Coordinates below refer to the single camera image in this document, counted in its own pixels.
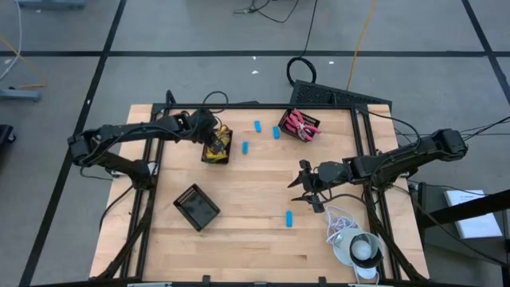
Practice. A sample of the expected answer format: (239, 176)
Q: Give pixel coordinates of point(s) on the white booklet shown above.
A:
(474, 227)

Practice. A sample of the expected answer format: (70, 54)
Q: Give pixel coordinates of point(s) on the white desk lamp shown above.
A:
(362, 249)

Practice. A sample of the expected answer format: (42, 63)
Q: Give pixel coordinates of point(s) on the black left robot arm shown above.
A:
(119, 129)

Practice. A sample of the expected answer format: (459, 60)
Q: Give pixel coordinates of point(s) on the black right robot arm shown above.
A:
(410, 153)

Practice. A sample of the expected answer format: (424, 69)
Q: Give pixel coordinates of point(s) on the grey metal floor foot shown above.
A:
(52, 4)
(20, 95)

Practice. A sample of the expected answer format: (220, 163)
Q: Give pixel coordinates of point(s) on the black perforated computer case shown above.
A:
(318, 93)

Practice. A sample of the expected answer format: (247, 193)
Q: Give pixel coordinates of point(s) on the black wheeled base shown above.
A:
(6, 133)

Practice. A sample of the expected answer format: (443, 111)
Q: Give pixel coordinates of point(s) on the black side desk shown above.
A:
(458, 213)

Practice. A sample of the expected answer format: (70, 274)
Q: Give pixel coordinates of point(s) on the black slotted plastic basket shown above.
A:
(312, 118)
(203, 159)
(197, 209)

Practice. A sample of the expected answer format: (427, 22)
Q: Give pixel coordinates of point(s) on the blue rectangular eraser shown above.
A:
(289, 218)
(257, 126)
(276, 132)
(245, 147)

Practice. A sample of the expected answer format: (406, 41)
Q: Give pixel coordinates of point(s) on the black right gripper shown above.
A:
(330, 175)

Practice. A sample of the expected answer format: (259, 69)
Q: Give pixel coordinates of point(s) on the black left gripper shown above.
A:
(203, 123)

